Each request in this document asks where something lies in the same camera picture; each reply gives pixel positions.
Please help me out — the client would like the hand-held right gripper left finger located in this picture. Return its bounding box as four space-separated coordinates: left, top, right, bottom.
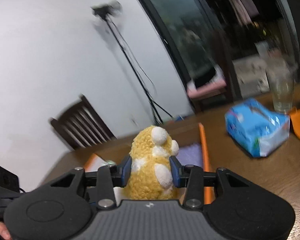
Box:
50 156 132 209

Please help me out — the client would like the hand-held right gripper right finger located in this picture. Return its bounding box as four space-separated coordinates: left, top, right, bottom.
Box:
169 156 253 209

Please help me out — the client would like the red cardboard box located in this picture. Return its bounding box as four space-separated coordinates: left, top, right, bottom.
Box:
84 122 213 205

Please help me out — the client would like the person's left hand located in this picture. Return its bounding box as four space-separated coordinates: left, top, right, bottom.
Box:
0 220 12 240

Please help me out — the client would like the purple towel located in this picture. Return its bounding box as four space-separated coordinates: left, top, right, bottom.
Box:
177 143 203 167

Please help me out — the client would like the dark wooden slatted chair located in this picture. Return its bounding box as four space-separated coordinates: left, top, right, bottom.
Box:
49 94 117 152

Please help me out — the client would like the large blue tissue pack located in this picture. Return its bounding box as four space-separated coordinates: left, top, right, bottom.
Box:
224 98 291 159

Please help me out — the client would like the pink cushioned wooden chair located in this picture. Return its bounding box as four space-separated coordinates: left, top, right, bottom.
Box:
186 64 228 112

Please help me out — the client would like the black tripod light stand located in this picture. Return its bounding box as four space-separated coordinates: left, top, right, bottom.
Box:
91 0 175 126

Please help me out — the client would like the clear glass cup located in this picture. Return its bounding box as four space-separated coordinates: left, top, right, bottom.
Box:
266 68 297 113

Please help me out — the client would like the black framed glass sliding door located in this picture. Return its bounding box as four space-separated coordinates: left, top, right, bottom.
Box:
126 0 300 114

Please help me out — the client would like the pink hanging coat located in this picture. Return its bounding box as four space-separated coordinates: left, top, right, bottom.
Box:
221 0 257 27

